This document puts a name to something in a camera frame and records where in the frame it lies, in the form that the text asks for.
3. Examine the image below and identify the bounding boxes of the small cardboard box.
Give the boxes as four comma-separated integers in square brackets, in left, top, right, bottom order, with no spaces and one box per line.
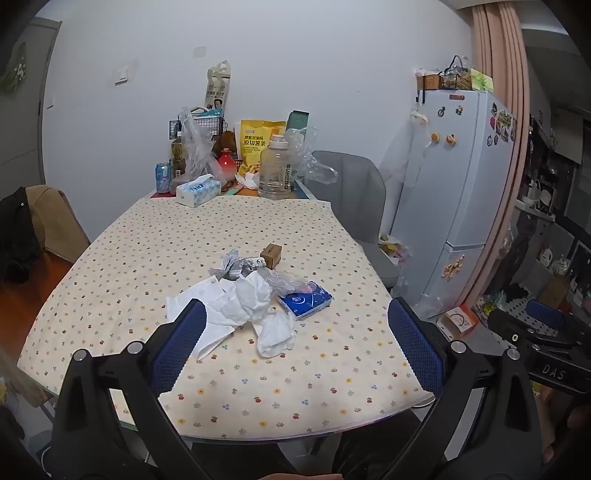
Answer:
[260,243,283,268]

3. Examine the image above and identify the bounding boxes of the white paper sheet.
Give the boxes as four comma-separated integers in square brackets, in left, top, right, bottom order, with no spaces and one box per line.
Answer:
[165,277,241,361]

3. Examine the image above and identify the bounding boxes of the brown jacket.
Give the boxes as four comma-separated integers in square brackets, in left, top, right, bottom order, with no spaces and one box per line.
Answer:
[25,185,90,264]

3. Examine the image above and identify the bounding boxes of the green hanging cloth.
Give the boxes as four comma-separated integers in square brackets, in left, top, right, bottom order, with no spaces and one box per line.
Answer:
[0,41,29,95]

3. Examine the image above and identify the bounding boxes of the person's right hand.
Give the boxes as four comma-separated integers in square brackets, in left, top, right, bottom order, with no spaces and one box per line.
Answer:
[538,385,591,462]

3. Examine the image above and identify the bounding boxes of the black wire handle basket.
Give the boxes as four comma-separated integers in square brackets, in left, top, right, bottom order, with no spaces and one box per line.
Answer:
[438,55,474,90]

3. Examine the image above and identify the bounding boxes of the clear water bottle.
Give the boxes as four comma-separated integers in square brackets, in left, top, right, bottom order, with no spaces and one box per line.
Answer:
[257,135,296,200]

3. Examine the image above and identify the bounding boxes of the white tissue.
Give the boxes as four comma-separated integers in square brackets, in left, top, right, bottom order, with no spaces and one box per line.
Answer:
[235,272,274,324]
[249,311,297,358]

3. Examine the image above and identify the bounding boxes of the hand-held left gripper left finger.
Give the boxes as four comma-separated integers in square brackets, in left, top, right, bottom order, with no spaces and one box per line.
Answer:
[51,299,213,480]

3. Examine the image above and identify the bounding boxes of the grey door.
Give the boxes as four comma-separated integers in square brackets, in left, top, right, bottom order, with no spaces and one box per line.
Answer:
[0,18,63,199]

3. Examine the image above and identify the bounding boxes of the clear plastic wrapper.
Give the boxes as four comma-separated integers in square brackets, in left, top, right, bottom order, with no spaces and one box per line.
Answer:
[261,268,319,296]

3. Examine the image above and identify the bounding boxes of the blue tissue packet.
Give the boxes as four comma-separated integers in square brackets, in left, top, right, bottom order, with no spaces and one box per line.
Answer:
[277,281,334,320]

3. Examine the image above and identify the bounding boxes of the translucent hanging plastic bag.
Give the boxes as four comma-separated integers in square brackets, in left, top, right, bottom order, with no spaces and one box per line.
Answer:
[381,124,428,222]

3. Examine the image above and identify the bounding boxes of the black garment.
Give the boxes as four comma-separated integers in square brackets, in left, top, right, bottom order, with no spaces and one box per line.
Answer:
[0,186,43,283]

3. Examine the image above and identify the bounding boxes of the light green patterned box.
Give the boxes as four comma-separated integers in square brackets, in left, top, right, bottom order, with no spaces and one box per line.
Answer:
[470,68,495,92]

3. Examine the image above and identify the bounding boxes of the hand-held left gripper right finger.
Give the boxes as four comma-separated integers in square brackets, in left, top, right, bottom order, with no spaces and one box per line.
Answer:
[387,296,541,480]

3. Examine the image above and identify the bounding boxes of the group of colourful fridge magnets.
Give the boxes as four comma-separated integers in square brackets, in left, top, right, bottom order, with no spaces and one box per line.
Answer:
[488,104,517,146]

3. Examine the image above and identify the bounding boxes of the red vase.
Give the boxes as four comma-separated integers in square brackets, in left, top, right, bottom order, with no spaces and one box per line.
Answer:
[217,148,238,185]

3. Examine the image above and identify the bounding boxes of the pink curtain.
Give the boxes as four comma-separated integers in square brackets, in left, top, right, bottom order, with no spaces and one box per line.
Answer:
[455,0,532,305]

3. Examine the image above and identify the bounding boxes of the printed paper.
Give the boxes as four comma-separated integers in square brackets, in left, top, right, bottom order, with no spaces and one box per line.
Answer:
[210,249,266,280]

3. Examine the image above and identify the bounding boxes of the crumpled clear plastic bag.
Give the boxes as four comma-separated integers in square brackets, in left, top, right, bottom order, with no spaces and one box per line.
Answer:
[284,126,339,185]

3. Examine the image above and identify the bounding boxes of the orange white cardboard box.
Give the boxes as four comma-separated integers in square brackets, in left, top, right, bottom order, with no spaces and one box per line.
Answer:
[436,305,478,341]

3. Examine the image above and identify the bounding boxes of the white refrigerator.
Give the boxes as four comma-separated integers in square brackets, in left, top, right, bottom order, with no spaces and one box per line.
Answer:
[390,90,517,319]

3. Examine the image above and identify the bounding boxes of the cluttered kitchen shelf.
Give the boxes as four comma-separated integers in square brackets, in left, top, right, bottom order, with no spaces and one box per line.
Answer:
[517,115,591,305]

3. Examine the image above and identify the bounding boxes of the yellow snack bag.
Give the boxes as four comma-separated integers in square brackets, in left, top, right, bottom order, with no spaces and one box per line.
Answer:
[239,120,287,178]

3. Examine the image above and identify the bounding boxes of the floral tablecloth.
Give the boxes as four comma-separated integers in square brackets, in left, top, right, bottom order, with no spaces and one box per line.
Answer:
[17,191,437,441]

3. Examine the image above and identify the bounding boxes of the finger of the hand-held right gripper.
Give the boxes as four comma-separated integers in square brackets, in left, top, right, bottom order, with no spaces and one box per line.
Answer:
[488,309,575,349]
[525,299,591,340]

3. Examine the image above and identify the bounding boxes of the blue white tissue box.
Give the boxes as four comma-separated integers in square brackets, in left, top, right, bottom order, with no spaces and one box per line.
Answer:
[176,175,221,208]

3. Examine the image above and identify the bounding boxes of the plastic bag of packaging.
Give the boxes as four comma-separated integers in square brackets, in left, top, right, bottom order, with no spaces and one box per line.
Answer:
[379,233,411,278]

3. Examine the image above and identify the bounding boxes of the grey upholstered chair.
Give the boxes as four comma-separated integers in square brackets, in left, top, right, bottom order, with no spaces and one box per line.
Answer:
[305,151,402,291]

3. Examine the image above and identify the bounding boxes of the clear plastic grocery bag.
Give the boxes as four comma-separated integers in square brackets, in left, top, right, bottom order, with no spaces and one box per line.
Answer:
[171,107,227,195]

